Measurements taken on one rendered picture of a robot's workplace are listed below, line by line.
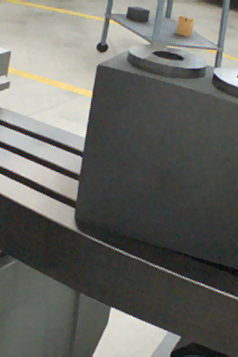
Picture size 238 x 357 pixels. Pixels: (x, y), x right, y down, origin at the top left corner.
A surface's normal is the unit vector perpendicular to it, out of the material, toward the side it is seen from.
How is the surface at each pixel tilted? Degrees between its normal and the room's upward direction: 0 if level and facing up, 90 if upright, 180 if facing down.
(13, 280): 90
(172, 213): 90
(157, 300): 90
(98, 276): 90
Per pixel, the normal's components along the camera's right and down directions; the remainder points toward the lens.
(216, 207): -0.37, 0.34
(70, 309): 0.83, 0.34
